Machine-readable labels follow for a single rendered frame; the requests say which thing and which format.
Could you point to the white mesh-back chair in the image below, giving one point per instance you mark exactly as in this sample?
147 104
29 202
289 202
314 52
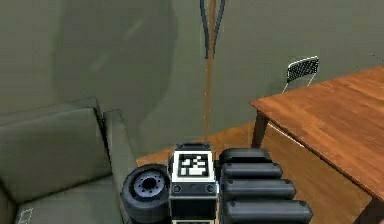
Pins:
301 70

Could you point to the grey-green armchair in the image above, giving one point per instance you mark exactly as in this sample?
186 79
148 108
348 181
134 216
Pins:
50 156

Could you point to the brown floor lamp pole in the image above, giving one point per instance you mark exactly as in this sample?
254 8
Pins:
209 66

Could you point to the brown wooden table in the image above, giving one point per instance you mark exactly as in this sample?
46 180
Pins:
336 116

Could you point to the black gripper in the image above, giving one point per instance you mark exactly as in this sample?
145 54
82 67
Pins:
146 193

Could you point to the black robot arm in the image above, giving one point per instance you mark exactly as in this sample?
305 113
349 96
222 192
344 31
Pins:
246 193

